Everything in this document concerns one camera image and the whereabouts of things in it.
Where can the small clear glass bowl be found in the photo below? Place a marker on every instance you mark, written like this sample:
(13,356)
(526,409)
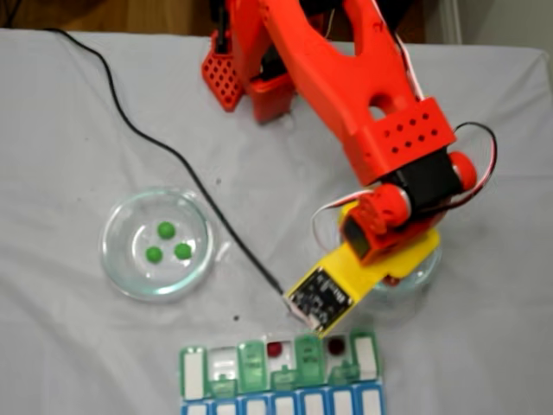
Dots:
(415,287)

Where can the camera circuit board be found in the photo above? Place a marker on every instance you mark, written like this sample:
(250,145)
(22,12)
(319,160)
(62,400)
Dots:
(319,298)

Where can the red ball pill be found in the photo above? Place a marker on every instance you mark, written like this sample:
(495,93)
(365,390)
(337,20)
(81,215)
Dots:
(337,346)
(275,348)

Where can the weekly pill organizer box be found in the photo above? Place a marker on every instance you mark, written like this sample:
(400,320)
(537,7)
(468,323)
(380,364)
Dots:
(311,400)

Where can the white tablecloth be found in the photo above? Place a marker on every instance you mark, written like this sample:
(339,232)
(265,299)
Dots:
(65,346)

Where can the green ball pill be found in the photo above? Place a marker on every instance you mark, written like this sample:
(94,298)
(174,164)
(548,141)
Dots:
(166,230)
(183,250)
(154,254)

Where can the large clear glass bowl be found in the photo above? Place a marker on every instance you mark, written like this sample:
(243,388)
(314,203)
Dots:
(116,268)

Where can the black table clamp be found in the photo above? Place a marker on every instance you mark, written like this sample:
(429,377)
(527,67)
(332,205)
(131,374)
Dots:
(220,30)

